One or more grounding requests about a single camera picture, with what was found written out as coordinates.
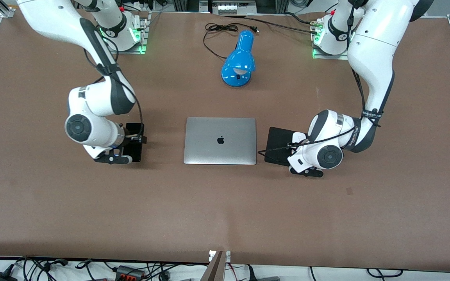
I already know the brown camera support post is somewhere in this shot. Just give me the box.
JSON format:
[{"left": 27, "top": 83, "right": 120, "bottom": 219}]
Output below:
[{"left": 200, "top": 251, "right": 225, "bottom": 281}]

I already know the white power strip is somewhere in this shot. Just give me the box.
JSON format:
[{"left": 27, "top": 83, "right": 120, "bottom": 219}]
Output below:
[{"left": 211, "top": 0, "right": 257, "bottom": 15}]

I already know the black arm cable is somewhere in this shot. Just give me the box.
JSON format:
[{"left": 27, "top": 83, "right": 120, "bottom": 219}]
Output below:
[
  {"left": 84, "top": 47, "right": 144, "bottom": 124},
  {"left": 257, "top": 4, "right": 382, "bottom": 153}
]

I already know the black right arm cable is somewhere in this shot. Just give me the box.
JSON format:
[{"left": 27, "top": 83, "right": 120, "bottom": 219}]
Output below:
[{"left": 84, "top": 47, "right": 144, "bottom": 124}]

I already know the black floor cable loop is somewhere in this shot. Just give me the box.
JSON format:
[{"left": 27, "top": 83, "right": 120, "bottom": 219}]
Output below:
[{"left": 366, "top": 268, "right": 404, "bottom": 279}]

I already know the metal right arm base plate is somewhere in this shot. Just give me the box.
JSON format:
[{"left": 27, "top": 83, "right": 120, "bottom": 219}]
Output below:
[{"left": 105, "top": 11, "right": 149, "bottom": 55}]

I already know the blue desk lamp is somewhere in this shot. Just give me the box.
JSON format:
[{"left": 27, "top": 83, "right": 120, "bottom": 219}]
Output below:
[{"left": 221, "top": 30, "right": 256, "bottom": 87}]

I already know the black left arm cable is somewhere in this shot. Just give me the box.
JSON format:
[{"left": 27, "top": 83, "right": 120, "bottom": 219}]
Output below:
[{"left": 257, "top": 4, "right": 382, "bottom": 153}]

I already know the white post bracket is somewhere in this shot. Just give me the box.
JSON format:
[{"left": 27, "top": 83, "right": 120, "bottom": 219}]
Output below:
[{"left": 209, "top": 250, "right": 232, "bottom": 262}]

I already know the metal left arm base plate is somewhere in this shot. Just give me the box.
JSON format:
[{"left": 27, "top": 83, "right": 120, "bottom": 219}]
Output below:
[{"left": 312, "top": 16, "right": 354, "bottom": 60}]

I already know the black smartphone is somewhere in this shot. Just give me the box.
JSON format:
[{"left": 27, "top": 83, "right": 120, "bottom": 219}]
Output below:
[{"left": 125, "top": 123, "right": 145, "bottom": 163}]

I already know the black mouse pad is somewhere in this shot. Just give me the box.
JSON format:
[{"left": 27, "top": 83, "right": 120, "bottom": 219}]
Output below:
[{"left": 264, "top": 126, "right": 308, "bottom": 166}]

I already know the silver laptop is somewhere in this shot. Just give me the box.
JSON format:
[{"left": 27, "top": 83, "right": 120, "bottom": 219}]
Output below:
[{"left": 183, "top": 117, "right": 257, "bottom": 165}]

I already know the black box with orange connectors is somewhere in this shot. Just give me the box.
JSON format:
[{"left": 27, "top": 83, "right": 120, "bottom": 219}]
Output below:
[{"left": 115, "top": 265, "right": 146, "bottom": 280}]

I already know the thin black lamp cable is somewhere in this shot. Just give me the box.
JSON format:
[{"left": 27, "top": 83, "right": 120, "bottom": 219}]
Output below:
[{"left": 203, "top": 23, "right": 259, "bottom": 60}]

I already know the thick black power cable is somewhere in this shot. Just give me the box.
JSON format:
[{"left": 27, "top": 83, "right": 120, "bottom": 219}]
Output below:
[{"left": 225, "top": 15, "right": 321, "bottom": 36}]

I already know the red floor wire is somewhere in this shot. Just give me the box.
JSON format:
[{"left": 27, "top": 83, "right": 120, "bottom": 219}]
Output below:
[{"left": 225, "top": 262, "right": 246, "bottom": 276}]

